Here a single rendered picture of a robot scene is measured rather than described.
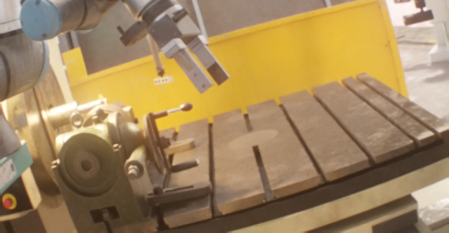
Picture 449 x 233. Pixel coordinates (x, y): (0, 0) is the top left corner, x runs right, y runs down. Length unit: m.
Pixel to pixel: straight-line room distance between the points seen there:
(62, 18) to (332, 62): 3.31
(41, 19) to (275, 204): 0.96
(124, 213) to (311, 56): 2.71
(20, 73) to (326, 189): 0.94
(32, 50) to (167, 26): 0.45
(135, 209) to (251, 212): 0.33
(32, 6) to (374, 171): 1.13
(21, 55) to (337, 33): 3.14
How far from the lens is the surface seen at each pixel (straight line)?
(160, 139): 1.82
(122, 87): 4.24
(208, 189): 1.82
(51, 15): 1.09
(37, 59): 1.43
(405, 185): 1.78
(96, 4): 1.19
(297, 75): 4.23
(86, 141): 1.74
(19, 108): 1.99
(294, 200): 1.76
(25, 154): 1.39
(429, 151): 1.83
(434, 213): 2.18
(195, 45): 1.20
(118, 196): 1.74
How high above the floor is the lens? 1.58
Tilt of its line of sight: 11 degrees down
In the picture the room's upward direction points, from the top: 16 degrees counter-clockwise
